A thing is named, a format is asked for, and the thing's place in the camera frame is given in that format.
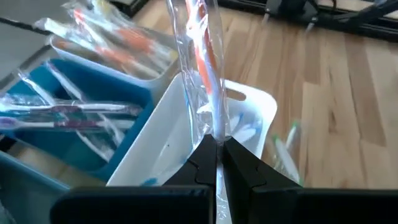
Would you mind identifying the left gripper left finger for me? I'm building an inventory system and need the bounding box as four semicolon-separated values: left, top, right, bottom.
49;134;218;224

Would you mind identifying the white plastic handled bin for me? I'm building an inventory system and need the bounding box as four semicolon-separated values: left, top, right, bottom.
107;73;278;187

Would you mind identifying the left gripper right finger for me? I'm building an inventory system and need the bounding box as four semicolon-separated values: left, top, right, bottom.
222;136;398;224

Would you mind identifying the translucent cream plastic bin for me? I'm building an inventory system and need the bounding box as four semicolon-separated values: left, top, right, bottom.
34;0;182;94

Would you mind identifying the blue toothbrush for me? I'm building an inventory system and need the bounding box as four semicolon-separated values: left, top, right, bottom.
141;176;159;187
229;111;265;147

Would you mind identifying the teal plastic bin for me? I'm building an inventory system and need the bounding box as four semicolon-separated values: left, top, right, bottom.
0;58;156;183

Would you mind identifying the white toothbrush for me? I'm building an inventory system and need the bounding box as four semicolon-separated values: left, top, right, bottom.
166;0;233;224

